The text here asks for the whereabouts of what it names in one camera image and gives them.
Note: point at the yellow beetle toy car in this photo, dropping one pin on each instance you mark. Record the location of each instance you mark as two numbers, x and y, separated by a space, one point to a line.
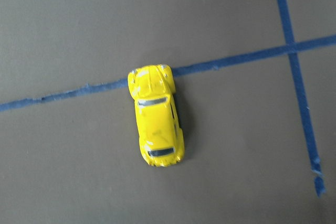
161 139

